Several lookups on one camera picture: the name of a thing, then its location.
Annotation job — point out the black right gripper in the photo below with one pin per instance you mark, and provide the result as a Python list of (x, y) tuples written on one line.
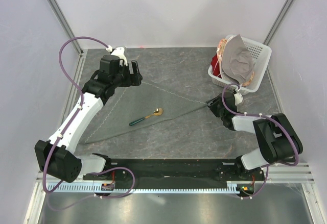
[(212, 103)]

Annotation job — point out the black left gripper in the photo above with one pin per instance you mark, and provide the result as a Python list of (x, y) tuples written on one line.
[(133, 79)]

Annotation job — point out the grey-green cloth napkin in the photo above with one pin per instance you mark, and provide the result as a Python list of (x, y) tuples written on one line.
[(129, 104)]

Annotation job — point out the gold spoon green handle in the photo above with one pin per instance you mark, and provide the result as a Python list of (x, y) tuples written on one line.
[(157, 112)]

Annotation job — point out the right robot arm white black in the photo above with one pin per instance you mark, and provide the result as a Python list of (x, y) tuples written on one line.
[(277, 140)]

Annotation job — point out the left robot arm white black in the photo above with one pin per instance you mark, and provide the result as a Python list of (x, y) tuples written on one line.
[(56, 156)]

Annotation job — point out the red cloth in basket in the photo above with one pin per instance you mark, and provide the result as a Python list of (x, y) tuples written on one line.
[(215, 66)]

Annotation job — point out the grey cloth in basket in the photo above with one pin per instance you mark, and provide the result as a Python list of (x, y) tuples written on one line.
[(237, 62)]

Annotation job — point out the patterned pink cloth in basket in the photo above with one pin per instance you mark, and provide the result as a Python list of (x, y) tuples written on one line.
[(221, 46)]

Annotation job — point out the white plastic basket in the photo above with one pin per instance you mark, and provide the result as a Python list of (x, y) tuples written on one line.
[(261, 55)]

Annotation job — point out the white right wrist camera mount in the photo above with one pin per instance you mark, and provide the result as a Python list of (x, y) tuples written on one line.
[(237, 96)]

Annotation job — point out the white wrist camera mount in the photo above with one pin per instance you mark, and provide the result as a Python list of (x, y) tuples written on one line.
[(237, 96), (119, 52)]

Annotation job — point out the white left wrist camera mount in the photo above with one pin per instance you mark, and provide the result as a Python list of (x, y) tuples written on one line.
[(119, 52)]

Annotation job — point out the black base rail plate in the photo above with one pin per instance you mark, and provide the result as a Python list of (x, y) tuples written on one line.
[(229, 169)]

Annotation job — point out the slotted cable duct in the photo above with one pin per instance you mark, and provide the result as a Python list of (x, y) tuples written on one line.
[(97, 187)]

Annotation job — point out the left aluminium frame post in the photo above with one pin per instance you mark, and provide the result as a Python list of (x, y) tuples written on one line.
[(61, 18)]

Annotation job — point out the aluminium frame post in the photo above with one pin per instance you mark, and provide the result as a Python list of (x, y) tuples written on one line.
[(278, 21), (61, 18)]

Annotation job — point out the right aluminium frame post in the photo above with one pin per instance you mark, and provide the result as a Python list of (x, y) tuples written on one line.
[(278, 21)]

